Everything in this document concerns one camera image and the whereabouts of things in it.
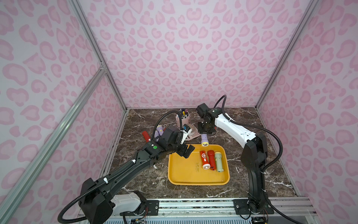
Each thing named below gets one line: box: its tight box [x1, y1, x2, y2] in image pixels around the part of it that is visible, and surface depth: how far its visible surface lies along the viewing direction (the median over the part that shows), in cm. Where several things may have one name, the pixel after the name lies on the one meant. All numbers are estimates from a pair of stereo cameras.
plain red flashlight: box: [207, 149, 217, 171], surface depth 90 cm
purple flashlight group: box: [200, 133, 210, 147], surface depth 85 cm
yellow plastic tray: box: [167, 144, 230, 186], surface depth 87 cm
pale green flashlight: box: [214, 151, 224, 173], surface depth 89 cm
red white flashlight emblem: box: [199, 150, 211, 170], surface depth 89 cm
